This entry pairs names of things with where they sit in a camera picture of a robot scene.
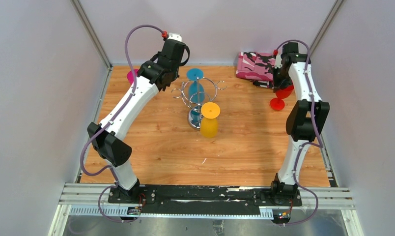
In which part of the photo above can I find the blue plastic wine glass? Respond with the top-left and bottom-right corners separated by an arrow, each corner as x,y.
186,68 -> 205,129

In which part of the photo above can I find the red plastic wine glass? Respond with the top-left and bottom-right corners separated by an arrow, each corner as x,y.
270,85 -> 294,111

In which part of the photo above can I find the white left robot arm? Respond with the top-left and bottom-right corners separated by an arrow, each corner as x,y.
87,34 -> 190,203

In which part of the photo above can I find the yellow plastic wine glass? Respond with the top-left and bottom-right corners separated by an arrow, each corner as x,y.
200,102 -> 221,138

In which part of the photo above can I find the chrome wire glass rack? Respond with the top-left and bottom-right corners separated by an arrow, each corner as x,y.
171,75 -> 227,131

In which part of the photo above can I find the pink plastic wine glass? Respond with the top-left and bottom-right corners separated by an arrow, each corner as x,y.
126,69 -> 138,85

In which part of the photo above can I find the pink camouflage folded cloth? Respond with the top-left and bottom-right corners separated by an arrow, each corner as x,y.
235,52 -> 275,89

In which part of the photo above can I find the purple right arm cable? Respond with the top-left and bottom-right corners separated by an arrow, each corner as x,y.
273,39 -> 324,227

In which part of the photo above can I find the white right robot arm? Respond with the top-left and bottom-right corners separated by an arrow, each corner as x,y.
269,51 -> 330,206

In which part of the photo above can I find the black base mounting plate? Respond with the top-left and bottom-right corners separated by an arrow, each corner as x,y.
108,184 -> 302,216

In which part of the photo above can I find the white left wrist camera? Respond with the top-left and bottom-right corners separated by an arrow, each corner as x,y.
168,32 -> 182,42

